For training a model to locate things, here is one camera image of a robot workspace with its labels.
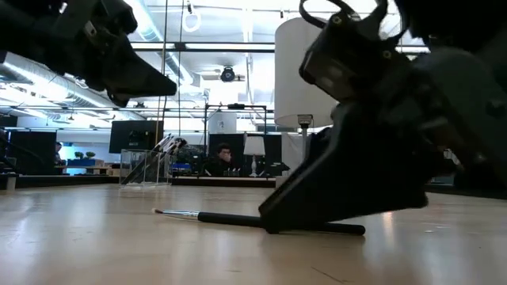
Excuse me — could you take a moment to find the black ceiling camera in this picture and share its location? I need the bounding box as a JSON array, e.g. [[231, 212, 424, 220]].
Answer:
[[219, 66, 237, 83]]

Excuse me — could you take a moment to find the black powder makeup brush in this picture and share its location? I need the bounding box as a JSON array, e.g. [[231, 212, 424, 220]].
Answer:
[[130, 137, 189, 185]]

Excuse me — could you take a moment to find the clear acrylic organizer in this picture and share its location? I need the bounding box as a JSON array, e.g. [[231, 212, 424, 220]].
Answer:
[[118, 148, 175, 188]]

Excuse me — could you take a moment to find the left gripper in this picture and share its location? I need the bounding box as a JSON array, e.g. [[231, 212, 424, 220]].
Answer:
[[39, 0, 178, 108]]

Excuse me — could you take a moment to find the blue counter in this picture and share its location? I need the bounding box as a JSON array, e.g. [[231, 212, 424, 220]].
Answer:
[[66, 158, 105, 168]]

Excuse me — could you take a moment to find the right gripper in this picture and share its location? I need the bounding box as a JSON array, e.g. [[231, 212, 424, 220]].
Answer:
[[395, 39, 507, 187]]

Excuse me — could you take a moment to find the silver ceiling duct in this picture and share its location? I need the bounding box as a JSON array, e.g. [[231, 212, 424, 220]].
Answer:
[[0, 51, 147, 122]]

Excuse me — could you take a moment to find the person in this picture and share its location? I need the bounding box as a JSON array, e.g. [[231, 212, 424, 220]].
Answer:
[[202, 142, 243, 177], [53, 141, 67, 167]]

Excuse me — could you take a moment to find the black wall monitor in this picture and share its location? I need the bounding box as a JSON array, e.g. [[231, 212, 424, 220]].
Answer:
[[109, 120, 165, 154]]

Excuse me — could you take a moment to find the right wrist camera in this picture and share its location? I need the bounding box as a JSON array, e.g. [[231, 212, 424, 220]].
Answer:
[[299, 0, 411, 105]]

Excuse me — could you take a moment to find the black screen panel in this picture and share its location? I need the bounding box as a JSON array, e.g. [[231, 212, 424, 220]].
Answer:
[[8, 130, 57, 176]]

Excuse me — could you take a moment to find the small white table lamp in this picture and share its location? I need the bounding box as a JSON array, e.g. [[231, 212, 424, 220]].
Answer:
[[242, 135, 267, 177]]

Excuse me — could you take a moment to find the white hanging ring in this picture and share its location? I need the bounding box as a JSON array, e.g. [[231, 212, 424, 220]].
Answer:
[[181, 2, 202, 33]]

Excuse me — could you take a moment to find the thin black makeup brush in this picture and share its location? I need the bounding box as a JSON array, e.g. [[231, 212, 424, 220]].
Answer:
[[121, 133, 174, 185], [124, 136, 179, 185], [152, 207, 366, 237]]

